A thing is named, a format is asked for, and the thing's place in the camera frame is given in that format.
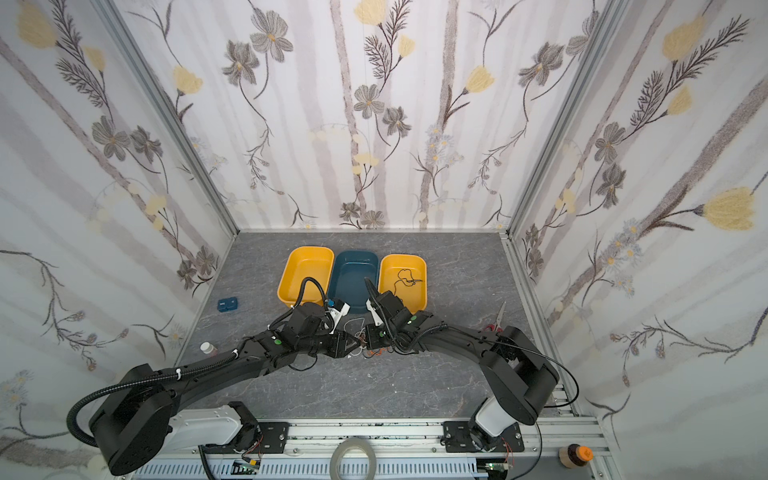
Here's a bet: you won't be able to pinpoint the white cable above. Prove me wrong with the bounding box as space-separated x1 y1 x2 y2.
341 317 368 359

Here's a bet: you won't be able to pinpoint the black cable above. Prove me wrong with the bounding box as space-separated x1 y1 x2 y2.
385 268 425 298

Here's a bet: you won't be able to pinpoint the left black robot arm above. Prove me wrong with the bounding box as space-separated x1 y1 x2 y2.
66 304 361 476

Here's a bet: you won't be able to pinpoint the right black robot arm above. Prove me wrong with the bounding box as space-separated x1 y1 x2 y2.
367 290 560 452

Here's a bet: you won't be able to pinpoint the right yellow plastic tray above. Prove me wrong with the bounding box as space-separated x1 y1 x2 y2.
378 254 428 312

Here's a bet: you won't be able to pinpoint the yellow plastic tray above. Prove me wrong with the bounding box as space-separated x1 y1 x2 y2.
378 254 428 312
277 246 335 306

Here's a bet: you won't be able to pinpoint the teal plastic tray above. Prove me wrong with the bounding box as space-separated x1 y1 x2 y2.
327 250 379 314

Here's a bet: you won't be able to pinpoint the left yellow plastic tray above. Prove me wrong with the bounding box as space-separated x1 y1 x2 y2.
277 246 335 306

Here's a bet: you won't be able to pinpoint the small blue box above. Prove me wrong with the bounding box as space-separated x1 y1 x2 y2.
217 297 239 313

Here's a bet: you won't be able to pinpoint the small white bottle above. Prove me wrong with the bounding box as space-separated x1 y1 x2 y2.
200 342 217 355

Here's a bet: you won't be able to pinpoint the tape roll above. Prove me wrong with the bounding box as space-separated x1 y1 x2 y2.
329 437 378 480

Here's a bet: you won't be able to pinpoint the orange capped bottle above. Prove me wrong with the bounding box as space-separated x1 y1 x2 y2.
558 444 594 469

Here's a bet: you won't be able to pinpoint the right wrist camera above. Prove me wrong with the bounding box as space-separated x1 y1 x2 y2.
366 300 384 327

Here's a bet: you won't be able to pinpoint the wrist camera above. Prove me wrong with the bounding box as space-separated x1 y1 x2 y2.
366 300 384 327
327 300 350 330

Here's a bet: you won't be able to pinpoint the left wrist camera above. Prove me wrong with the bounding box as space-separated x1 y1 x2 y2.
327 300 350 330

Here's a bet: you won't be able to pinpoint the red handled scissors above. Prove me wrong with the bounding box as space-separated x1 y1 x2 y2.
484 301 507 333

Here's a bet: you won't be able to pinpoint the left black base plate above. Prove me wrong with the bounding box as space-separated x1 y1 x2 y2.
204 422 290 455

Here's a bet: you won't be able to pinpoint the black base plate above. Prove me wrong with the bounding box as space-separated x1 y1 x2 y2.
440 420 525 454
204 422 290 455

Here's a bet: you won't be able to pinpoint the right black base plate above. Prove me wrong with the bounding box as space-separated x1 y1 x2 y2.
440 420 525 454

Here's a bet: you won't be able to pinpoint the aluminium mounting rail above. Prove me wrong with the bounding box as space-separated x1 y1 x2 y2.
128 417 622 479

